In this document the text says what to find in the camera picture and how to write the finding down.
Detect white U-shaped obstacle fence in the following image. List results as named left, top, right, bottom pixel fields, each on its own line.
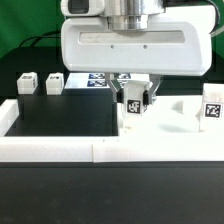
left=0, top=99, right=224, bottom=163

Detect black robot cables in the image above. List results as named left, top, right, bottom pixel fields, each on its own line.
left=18, top=29, right=64, bottom=48

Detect white square table top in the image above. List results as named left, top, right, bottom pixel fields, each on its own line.
left=118, top=95, right=224, bottom=137

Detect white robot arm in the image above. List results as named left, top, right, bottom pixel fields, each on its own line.
left=61, top=0, right=220, bottom=105

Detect white marker base plate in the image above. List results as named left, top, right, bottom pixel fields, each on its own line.
left=65, top=73, right=149, bottom=89

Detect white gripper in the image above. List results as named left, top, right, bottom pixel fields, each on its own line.
left=61, top=6, right=214, bottom=105

